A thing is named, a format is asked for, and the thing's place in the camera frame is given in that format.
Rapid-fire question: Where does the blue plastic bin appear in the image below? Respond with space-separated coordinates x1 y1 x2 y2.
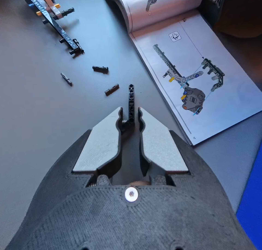
235 141 262 250

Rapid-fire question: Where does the lego beam assembly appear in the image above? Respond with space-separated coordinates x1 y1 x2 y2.
21 0 84 56

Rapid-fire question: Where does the lego instruction booklet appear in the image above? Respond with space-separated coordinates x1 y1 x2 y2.
98 0 262 146

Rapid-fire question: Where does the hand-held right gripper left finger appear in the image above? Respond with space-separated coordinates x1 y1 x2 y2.
73 107 123 179

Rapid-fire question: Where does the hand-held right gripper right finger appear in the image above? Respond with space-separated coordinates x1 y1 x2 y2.
138 107 189 177

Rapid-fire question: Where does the black angled lego beam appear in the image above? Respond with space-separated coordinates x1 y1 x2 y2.
121 84 136 133

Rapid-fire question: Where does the grey lego pin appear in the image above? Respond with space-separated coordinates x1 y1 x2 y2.
61 73 73 87

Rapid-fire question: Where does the black lego set box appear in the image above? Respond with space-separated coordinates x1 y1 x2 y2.
200 0 262 39

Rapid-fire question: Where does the dark brown lego pin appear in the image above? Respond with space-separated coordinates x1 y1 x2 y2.
105 83 120 96

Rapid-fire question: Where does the black lego pin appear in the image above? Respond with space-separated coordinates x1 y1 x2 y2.
92 66 109 74

